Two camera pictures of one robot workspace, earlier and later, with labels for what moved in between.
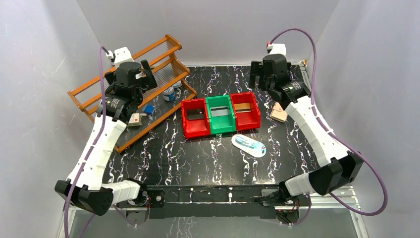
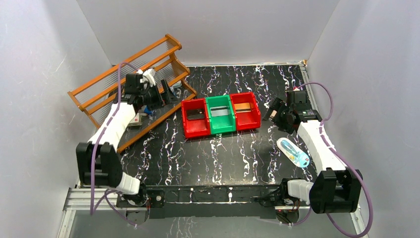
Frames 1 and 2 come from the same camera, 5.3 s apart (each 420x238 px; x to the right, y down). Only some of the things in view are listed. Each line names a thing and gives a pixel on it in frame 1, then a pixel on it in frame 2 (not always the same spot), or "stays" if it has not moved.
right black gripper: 257,69 → 287,128
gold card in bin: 244,107 stays
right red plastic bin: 249,120 stays
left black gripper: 147,76 → 159,96
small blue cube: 149,109 stays
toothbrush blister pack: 255,148 → 296,155
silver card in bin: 219,111 stays
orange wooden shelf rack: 139,92 stays
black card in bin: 196,114 stays
